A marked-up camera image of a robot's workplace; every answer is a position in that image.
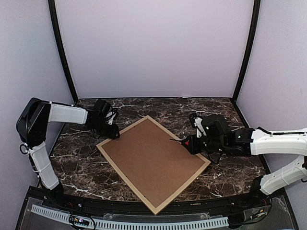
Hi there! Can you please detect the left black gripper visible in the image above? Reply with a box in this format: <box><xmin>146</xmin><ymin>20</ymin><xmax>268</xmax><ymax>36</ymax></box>
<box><xmin>91</xmin><ymin>119</ymin><xmax>118</xmax><ymax>139</ymax></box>

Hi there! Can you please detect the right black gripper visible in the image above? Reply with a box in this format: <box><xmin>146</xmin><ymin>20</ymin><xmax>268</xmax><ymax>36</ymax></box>
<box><xmin>182</xmin><ymin>133</ymin><xmax>226</xmax><ymax>154</ymax></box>

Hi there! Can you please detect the red handled screwdriver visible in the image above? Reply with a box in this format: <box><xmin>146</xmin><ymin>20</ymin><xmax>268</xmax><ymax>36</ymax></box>
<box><xmin>170</xmin><ymin>138</ymin><xmax>190</xmax><ymax>147</ymax></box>

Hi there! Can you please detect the wooden picture frame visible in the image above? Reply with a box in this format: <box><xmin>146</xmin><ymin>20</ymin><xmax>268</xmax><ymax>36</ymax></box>
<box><xmin>97</xmin><ymin>116</ymin><xmax>210</xmax><ymax>201</ymax></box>

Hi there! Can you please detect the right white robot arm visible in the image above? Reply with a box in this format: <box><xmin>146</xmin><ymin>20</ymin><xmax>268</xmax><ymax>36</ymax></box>
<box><xmin>180</xmin><ymin>113</ymin><xmax>307</xmax><ymax>208</ymax></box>

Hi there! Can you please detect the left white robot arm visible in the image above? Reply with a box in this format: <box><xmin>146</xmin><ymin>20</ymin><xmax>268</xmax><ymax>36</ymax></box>
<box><xmin>16</xmin><ymin>98</ymin><xmax>120</xmax><ymax>191</ymax></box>

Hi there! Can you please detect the small circuit board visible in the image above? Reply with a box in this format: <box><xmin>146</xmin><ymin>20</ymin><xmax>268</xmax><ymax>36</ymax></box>
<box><xmin>69</xmin><ymin>215</ymin><xmax>90</xmax><ymax>227</ymax></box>

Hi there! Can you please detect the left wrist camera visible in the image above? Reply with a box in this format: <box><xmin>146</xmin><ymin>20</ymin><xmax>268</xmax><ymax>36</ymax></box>
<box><xmin>93</xmin><ymin>99</ymin><xmax>111</xmax><ymax>118</ymax></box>

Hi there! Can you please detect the white slotted cable duct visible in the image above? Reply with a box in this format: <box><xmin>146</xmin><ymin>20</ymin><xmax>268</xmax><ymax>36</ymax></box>
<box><xmin>30</xmin><ymin>205</ymin><xmax>229</xmax><ymax>230</ymax></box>

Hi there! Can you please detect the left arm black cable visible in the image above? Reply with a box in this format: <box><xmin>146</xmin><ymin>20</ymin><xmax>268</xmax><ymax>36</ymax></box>
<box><xmin>19</xmin><ymin>143</ymin><xmax>31</xmax><ymax>155</ymax></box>

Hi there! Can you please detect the black front rail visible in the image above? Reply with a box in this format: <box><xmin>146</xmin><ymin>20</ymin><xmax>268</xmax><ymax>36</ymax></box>
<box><xmin>26</xmin><ymin>186</ymin><xmax>278</xmax><ymax>219</ymax></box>

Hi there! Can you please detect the left black corner post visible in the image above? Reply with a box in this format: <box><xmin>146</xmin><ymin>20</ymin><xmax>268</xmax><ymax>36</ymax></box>
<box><xmin>48</xmin><ymin>0</ymin><xmax>79</xmax><ymax>103</ymax></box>

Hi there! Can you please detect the black corner post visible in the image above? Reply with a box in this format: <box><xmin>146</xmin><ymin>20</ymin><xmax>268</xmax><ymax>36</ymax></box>
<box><xmin>231</xmin><ymin>0</ymin><xmax>261</xmax><ymax>104</ymax></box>
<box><xmin>48</xmin><ymin>0</ymin><xmax>79</xmax><ymax>103</ymax></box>

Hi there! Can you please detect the right black corner post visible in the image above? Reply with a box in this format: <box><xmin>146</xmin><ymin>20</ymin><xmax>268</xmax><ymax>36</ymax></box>
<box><xmin>231</xmin><ymin>0</ymin><xmax>261</xmax><ymax>104</ymax></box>

